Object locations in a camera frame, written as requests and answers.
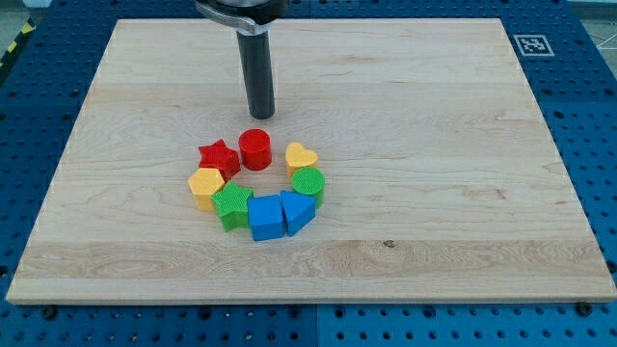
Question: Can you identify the yellow heart block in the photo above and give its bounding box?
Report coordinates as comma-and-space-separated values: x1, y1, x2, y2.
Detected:
285, 142, 318, 178

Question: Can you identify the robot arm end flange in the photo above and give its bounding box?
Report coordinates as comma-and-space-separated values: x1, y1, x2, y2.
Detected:
194, 0, 289, 36

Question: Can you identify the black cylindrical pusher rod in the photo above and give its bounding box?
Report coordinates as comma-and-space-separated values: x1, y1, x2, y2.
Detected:
236, 32, 276, 120

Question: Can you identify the blue cube block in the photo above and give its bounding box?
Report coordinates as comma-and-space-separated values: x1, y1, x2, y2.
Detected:
248, 195, 285, 242

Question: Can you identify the white fiducial marker tag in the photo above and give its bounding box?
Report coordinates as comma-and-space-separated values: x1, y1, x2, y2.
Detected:
514, 34, 554, 57

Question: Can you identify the red star block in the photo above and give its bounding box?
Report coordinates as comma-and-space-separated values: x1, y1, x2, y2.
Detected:
198, 139, 241, 182

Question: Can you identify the blue triangle block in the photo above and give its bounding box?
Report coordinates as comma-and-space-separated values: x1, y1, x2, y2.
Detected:
280, 190, 316, 237

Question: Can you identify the green star block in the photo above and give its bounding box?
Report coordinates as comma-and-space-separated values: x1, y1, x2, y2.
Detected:
211, 180, 254, 232

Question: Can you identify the red cylinder block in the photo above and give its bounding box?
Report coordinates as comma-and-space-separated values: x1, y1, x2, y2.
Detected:
238, 128, 272, 171

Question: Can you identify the wooden board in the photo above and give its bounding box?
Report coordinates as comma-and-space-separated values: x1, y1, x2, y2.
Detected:
7, 18, 616, 305

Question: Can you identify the green cylinder block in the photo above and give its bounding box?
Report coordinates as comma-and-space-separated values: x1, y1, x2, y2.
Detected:
291, 167, 326, 208

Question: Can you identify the yellow hexagon block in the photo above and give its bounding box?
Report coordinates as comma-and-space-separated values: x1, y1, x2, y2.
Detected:
187, 168, 225, 211

